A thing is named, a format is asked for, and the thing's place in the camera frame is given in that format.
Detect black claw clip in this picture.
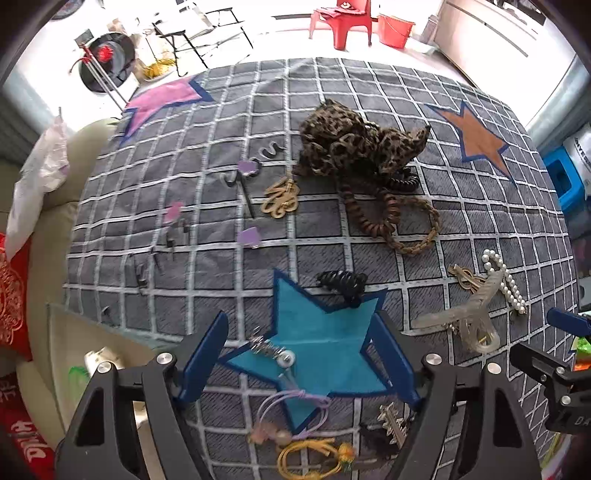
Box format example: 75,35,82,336
316,271,369,308

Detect red bucket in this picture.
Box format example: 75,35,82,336
377,14,415,49

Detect yellow bundle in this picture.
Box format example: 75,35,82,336
143,58,178,81

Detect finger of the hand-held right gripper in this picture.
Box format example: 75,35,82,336
546,307,591,340
509,342,578,393

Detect translucent claw clip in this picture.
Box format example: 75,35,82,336
412,269,505,354

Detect white polka dot scrunchie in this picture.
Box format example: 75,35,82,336
84,346,126,372

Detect red printed blanket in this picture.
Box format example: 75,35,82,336
0,374,58,480

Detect purple hair tie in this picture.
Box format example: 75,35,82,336
252,388,332,444

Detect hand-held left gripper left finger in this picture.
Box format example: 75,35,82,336
55,310,230,480

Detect clear plastic bag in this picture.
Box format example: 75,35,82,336
6,115,71,261

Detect red plastic chair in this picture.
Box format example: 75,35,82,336
308,0,374,51

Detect brown coil hair tie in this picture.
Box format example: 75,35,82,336
339,178,400,238

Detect gold openwork hair clip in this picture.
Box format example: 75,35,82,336
262,178,300,217

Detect silver wavy hair clip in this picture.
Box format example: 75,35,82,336
253,142,282,162

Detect silver pearl hairpin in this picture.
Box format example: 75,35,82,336
249,327,298,370

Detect silver metal pipe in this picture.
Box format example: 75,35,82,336
526,55,591,144

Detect white pearl chain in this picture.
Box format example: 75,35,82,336
481,249,528,315

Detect grey curtain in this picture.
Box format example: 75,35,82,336
0,69,51,176

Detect beige sofa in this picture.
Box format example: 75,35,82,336
16,117,121,448

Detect white printed sack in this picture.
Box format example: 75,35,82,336
566,124,591,195

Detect white cabinet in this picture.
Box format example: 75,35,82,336
436,0,578,88

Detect gold comb hair clip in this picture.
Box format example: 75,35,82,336
376,401,409,446

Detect black disc with red ornament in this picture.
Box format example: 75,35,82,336
78,32,138,95

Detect gold flat hair clip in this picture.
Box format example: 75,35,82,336
448,264,488,294

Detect black fuzzy scrunchie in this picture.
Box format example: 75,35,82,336
358,422,402,462

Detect white cardboard tray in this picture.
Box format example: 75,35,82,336
45,302,183,444

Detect scattered black hairpins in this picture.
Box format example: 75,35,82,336
99,178,257,321

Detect leopard print scrunchie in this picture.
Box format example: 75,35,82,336
295,99,432,178

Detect black coil hair tie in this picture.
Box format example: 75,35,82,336
383,168,421,190

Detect green bangle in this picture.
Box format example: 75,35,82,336
68,364,93,391

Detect black folding chair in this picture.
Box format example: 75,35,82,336
152,0,254,77

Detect red embroidered cushion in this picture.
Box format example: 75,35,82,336
0,233,35,361

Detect brown braided hair tie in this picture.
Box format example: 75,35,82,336
381,194,441,256

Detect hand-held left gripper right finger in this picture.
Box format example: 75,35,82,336
365,311,543,480

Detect yellow hair tie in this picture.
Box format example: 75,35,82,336
277,438,356,478

